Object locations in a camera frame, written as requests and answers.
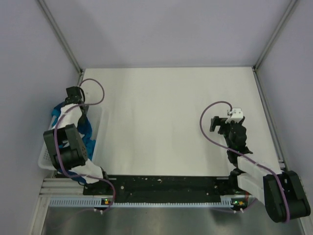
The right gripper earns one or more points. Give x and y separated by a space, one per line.
221 121

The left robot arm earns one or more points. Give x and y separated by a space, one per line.
69 141

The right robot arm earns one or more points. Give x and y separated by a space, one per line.
281 192

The teal t shirt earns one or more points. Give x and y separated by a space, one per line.
85 130

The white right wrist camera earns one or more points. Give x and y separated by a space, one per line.
235 115

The left aluminium frame post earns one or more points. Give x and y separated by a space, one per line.
59 35

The aluminium frame post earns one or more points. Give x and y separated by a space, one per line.
276 33
59 35

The aluminium front rail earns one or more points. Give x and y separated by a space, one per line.
60 187

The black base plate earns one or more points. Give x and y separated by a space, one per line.
164 189

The right aluminium frame post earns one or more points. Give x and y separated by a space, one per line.
276 33

